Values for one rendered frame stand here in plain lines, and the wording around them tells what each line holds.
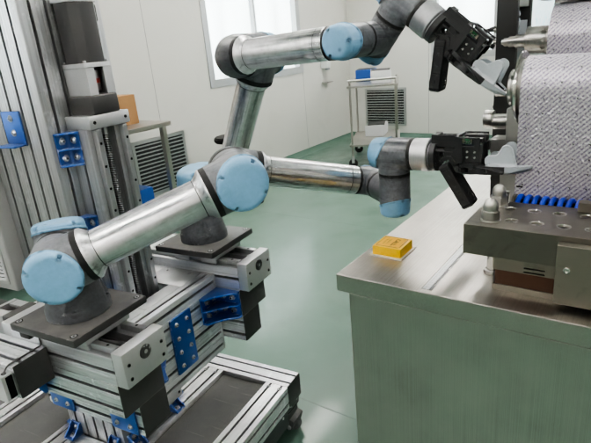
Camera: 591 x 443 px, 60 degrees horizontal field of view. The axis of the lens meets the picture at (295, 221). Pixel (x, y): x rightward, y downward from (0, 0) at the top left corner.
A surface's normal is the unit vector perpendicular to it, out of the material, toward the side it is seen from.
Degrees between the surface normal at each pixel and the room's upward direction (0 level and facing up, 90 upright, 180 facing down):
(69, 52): 90
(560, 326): 90
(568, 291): 90
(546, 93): 90
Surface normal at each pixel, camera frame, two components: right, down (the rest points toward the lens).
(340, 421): -0.09, -0.94
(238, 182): 0.41, 0.23
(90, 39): 0.88, 0.08
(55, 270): 0.18, 0.35
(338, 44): -0.62, 0.31
